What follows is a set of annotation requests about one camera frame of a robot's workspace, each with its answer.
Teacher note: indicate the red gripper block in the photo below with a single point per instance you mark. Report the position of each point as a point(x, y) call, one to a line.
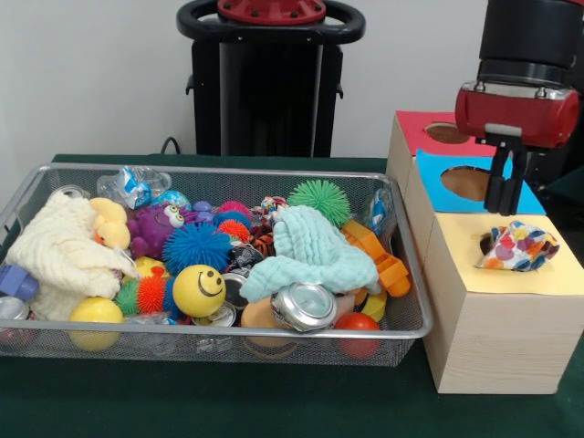
point(515, 114)

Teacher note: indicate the colourful dotted cloth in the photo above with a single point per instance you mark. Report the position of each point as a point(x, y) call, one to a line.
point(520, 248)

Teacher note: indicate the wooden box with three holes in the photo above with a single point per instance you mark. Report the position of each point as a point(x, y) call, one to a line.
point(502, 342)

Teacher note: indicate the dark green table cloth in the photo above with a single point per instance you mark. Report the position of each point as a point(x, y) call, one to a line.
point(274, 401)
point(572, 180)

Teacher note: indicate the orange plastic toy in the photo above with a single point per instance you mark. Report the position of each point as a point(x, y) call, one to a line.
point(392, 276)

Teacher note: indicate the green spiky rubber ball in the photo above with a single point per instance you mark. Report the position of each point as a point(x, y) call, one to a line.
point(319, 194)

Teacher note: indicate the red ball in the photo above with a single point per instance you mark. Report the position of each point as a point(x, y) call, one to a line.
point(358, 321)

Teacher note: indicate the light blue muslin cloth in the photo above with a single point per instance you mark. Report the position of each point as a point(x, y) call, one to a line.
point(315, 255)

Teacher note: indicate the crushed silver can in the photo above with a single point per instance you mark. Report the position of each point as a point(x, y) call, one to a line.
point(301, 305)

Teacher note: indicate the blue spiky rubber ball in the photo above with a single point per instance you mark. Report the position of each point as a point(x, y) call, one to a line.
point(196, 248)

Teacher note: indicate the yellow smiley face ball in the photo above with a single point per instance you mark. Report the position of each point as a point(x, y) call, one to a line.
point(196, 292)

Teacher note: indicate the purple monster toy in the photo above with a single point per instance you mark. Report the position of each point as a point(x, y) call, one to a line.
point(148, 228)

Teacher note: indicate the plain yellow ball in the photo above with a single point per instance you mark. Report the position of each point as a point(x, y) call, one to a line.
point(96, 312)

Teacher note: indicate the cream muslin cloth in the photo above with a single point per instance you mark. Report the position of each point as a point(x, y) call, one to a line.
point(59, 251)

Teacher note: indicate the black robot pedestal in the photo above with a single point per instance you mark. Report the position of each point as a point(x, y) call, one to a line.
point(269, 91)

